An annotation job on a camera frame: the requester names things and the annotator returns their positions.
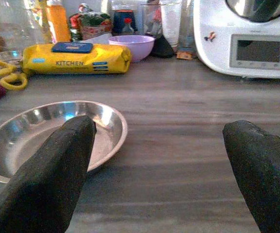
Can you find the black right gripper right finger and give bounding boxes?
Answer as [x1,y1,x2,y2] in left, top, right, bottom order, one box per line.
[222,119,280,233]

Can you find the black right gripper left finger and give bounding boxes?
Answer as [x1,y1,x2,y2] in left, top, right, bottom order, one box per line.
[0,115,97,233]

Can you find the round steel plate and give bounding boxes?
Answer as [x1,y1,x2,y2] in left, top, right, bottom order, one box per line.
[0,100,128,184]

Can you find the yellow kitchen wipes pack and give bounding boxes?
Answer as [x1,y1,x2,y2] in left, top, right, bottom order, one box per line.
[22,42,133,76]

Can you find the white food processor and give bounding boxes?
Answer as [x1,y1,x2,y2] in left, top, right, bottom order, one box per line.
[193,0,280,80]

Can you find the small brown box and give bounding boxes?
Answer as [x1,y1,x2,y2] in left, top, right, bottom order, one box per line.
[176,50,194,60]

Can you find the orange sauce bottle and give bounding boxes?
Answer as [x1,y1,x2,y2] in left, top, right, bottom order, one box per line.
[45,0,72,44]

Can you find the plain lilac plastic bowl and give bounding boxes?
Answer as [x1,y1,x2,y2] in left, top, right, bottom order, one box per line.
[108,35,156,63]

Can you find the black rounded object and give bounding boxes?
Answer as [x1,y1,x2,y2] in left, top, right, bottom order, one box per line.
[151,35,176,58]

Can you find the green snack bag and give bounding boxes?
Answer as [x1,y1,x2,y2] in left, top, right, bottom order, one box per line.
[69,9,113,41]

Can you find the small bottle with red cap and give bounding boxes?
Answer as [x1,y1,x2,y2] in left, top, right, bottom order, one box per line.
[122,18,135,36]

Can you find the dark blue can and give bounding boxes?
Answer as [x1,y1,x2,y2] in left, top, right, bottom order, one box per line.
[112,9,138,34]

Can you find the clear measuring cup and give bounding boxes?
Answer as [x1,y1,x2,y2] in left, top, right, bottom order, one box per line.
[159,0,183,49]

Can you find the yellow-handled scissors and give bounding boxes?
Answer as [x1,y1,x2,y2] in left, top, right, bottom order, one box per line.
[0,60,29,91]

